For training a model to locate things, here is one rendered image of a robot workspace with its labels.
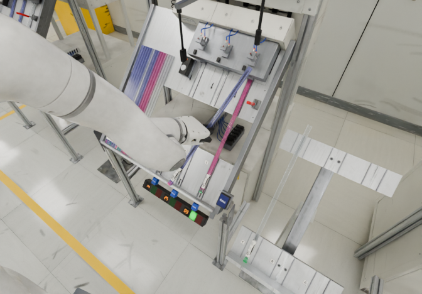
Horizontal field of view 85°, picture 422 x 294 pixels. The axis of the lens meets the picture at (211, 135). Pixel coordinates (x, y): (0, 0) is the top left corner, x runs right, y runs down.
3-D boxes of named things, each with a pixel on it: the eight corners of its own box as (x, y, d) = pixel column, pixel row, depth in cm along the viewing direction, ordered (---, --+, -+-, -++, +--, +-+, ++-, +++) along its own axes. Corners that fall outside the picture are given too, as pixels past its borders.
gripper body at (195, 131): (191, 132, 63) (213, 130, 73) (169, 111, 68) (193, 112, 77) (179, 153, 66) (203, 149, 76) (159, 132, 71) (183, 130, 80)
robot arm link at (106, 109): (124, 118, 31) (196, 156, 59) (75, 52, 37) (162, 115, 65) (76, 163, 31) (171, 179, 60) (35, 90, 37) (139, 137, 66)
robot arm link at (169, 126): (187, 134, 62) (167, 111, 65) (148, 137, 51) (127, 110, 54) (172, 155, 65) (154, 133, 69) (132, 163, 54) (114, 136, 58)
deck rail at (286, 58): (222, 211, 96) (216, 215, 90) (218, 208, 97) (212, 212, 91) (296, 48, 89) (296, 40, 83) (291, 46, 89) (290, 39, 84)
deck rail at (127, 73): (111, 142, 121) (102, 142, 115) (108, 141, 122) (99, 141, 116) (161, 11, 114) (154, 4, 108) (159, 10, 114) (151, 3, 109)
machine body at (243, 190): (239, 222, 161) (250, 172, 116) (162, 174, 187) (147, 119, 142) (275, 159, 198) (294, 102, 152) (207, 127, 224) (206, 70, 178)
